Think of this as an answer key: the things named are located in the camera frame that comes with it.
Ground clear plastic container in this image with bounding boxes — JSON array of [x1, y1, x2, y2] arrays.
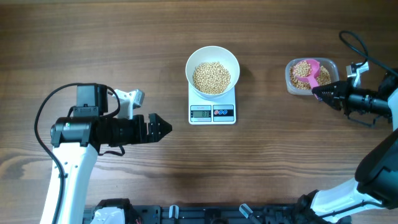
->
[[285, 57, 340, 96]]

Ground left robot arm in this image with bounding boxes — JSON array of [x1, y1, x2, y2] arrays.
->
[[39, 83, 172, 223]]

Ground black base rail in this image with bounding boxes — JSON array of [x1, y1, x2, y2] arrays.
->
[[83, 202, 326, 224]]

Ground white digital kitchen scale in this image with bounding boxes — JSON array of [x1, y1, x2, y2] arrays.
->
[[188, 84, 237, 125]]

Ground white bowl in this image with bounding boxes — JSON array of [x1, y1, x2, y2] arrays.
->
[[185, 46, 240, 99]]

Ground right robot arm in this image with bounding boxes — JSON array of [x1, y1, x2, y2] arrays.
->
[[292, 69, 397, 223]]

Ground pink measuring scoop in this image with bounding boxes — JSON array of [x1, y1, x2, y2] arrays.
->
[[292, 59, 321, 89]]

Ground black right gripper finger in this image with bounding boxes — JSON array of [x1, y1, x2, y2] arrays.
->
[[312, 81, 347, 95], [317, 94, 343, 111]]

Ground soybeans in bowl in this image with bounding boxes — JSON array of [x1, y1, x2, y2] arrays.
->
[[193, 62, 231, 95]]

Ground soybeans pile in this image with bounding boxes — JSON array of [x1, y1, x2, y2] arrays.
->
[[290, 66, 331, 90]]

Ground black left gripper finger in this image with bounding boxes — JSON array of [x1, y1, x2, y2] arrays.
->
[[148, 113, 172, 129], [148, 127, 171, 142]]

